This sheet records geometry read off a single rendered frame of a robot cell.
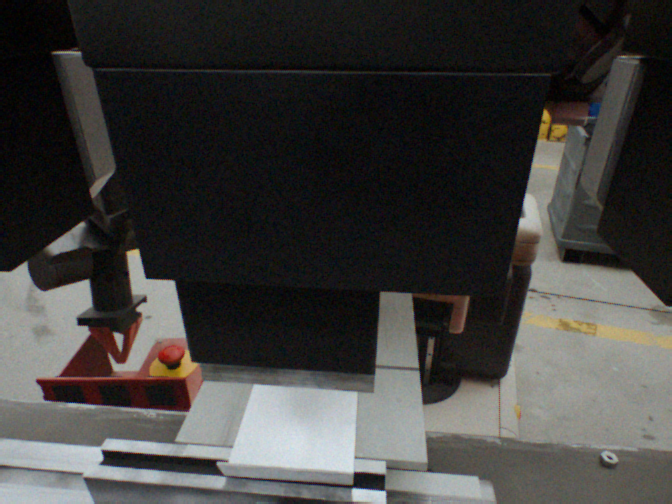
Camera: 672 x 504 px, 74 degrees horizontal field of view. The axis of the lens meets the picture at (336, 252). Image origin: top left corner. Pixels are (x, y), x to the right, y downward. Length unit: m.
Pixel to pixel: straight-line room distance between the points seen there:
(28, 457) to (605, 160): 0.43
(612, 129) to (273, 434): 0.28
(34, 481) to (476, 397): 1.18
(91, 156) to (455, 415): 1.22
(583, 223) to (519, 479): 2.33
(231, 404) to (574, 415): 1.62
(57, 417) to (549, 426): 1.54
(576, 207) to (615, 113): 2.48
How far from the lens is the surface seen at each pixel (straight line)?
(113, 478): 0.36
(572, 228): 2.76
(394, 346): 0.42
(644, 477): 0.56
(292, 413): 0.36
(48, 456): 0.43
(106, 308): 0.75
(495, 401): 1.42
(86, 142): 0.26
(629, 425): 1.95
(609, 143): 0.24
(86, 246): 0.70
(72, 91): 0.26
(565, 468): 0.54
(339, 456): 0.33
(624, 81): 0.24
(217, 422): 0.37
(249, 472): 0.32
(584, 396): 1.98
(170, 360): 0.73
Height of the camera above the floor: 1.27
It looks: 29 degrees down
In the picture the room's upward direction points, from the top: straight up
